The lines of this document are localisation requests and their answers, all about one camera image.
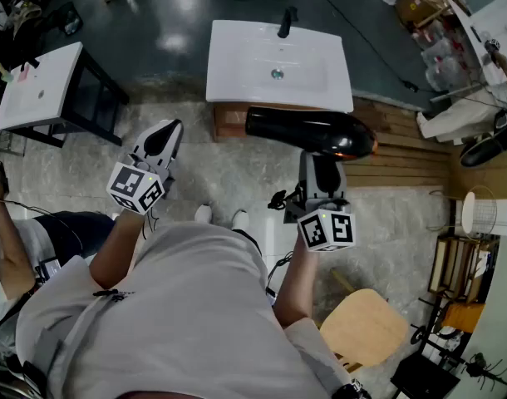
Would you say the gold wire side table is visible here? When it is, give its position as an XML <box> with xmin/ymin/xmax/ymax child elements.
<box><xmin>427</xmin><ymin>185</ymin><xmax>499</xmax><ymax>237</ymax></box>

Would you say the orange basket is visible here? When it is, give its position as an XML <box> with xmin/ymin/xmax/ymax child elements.
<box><xmin>442</xmin><ymin>301</ymin><xmax>486</xmax><ymax>334</ymax></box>

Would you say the cardboard box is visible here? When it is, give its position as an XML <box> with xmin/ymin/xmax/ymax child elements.
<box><xmin>396</xmin><ymin>0</ymin><xmax>450</xmax><ymax>28</ymax></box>

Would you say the black shirt clip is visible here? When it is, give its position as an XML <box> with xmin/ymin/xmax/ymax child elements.
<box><xmin>92</xmin><ymin>288</ymin><xmax>130</xmax><ymax>303</ymax></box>

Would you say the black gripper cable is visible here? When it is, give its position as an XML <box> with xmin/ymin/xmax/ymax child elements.
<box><xmin>264</xmin><ymin>250</ymin><xmax>295</xmax><ymax>303</ymax></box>

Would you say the light wooden stool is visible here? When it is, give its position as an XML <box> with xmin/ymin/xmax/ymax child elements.
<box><xmin>318</xmin><ymin>288</ymin><xmax>411</xmax><ymax>374</ymax></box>

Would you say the person's left forearm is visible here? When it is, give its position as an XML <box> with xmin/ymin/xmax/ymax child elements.
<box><xmin>88</xmin><ymin>210</ymin><xmax>150</xmax><ymax>291</ymax></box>

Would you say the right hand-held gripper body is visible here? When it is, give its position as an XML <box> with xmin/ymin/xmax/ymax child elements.
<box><xmin>283</xmin><ymin>182</ymin><xmax>357</xmax><ymax>254</ymax></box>

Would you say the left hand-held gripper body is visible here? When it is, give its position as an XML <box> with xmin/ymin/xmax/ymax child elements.
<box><xmin>106</xmin><ymin>152</ymin><xmax>178</xmax><ymax>216</ymax></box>

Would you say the black hair dryer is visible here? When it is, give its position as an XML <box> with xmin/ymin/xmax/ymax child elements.
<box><xmin>244</xmin><ymin>105</ymin><xmax>380</xmax><ymax>182</ymax></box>

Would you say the wooden frame stack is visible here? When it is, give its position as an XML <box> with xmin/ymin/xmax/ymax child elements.
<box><xmin>426</xmin><ymin>234</ymin><xmax>500</xmax><ymax>305</ymax></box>

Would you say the black faucet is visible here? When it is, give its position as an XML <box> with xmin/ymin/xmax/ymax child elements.
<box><xmin>277</xmin><ymin>6</ymin><xmax>298</xmax><ymax>39</ymax></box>

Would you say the narrow white washbasin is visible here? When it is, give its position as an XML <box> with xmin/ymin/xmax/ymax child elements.
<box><xmin>0</xmin><ymin>42</ymin><xmax>85</xmax><ymax>131</ymax></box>

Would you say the person's right white shoe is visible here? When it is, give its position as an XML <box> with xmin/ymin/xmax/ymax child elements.
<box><xmin>231</xmin><ymin>209</ymin><xmax>251</xmax><ymax>232</ymax></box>

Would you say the person's right forearm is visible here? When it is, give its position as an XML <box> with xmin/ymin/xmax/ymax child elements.
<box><xmin>273</xmin><ymin>235</ymin><xmax>322</xmax><ymax>329</ymax></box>

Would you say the wooden plank platform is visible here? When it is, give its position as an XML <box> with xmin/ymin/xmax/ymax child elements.
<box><xmin>342</xmin><ymin>96</ymin><xmax>456</xmax><ymax>189</ymax></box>

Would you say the person's grey shirt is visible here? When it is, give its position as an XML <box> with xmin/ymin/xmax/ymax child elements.
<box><xmin>14</xmin><ymin>221</ymin><xmax>354</xmax><ymax>399</ymax></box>

